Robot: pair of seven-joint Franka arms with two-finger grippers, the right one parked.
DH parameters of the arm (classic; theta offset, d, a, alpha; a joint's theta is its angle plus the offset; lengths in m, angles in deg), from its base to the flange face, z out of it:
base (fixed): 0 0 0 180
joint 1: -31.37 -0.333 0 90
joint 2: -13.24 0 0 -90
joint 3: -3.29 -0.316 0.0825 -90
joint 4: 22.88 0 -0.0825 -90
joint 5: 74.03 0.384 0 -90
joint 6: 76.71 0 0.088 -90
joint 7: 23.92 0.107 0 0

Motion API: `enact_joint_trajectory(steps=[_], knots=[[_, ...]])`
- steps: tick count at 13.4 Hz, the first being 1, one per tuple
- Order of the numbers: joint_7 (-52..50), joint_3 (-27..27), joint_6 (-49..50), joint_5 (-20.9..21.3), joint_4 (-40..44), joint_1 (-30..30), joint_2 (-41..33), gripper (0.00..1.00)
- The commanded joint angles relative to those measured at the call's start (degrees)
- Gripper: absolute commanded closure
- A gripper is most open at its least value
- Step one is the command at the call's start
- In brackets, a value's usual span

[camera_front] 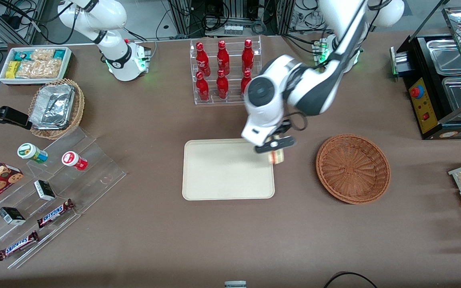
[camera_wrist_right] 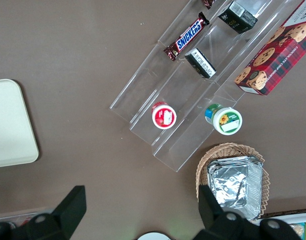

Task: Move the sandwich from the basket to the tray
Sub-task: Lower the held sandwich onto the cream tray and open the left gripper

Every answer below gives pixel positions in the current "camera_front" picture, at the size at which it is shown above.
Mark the sandwich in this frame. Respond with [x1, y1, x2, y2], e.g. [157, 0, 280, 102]
[268, 149, 286, 165]

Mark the cream plastic tray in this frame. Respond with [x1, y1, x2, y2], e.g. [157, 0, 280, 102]
[182, 138, 275, 201]

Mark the light wicker basket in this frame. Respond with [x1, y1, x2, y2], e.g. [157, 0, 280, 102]
[28, 78, 85, 140]

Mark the brown wicker basket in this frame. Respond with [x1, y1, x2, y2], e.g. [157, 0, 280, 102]
[315, 134, 391, 205]

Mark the green lid sunflower cup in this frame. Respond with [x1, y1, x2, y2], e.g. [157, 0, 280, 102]
[17, 143, 49, 164]

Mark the white plastic snack bin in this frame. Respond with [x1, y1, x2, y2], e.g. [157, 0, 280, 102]
[0, 46, 72, 86]

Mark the silver foil food pack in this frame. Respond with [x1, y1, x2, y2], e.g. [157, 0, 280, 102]
[29, 84, 75, 131]

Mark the clear acrylic bottle rack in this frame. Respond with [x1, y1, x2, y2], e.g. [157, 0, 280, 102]
[189, 36, 263, 106]

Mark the yellow snack packet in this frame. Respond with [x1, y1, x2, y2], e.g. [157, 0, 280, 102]
[5, 60, 21, 80]

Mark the red cola bottle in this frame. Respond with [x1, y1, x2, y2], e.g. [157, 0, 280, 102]
[196, 71, 210, 102]
[196, 42, 210, 76]
[216, 40, 230, 76]
[216, 69, 229, 100]
[241, 70, 253, 96]
[242, 38, 255, 73]

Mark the clear puffed snack bag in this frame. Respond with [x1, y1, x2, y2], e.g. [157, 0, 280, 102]
[30, 48, 55, 62]
[16, 60, 63, 79]

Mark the red lid yogurt cup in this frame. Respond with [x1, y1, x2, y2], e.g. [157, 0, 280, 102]
[61, 151, 88, 171]

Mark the black tea box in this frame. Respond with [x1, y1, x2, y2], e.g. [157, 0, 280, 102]
[33, 180, 56, 202]
[0, 206, 26, 226]

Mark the clear acrylic stepped stand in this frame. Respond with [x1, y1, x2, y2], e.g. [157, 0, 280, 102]
[0, 126, 127, 270]

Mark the Snickers chocolate bar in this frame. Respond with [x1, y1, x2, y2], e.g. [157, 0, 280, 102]
[37, 198, 75, 229]
[0, 230, 40, 262]

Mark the black food warmer machine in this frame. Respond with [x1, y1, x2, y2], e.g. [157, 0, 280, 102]
[390, 0, 461, 140]

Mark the dark left wrist camera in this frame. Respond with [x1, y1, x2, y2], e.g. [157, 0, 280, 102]
[254, 136, 297, 155]

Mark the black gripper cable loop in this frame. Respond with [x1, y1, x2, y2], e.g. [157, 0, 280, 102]
[282, 112, 308, 132]

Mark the black floor cable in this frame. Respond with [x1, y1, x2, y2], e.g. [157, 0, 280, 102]
[322, 272, 378, 288]

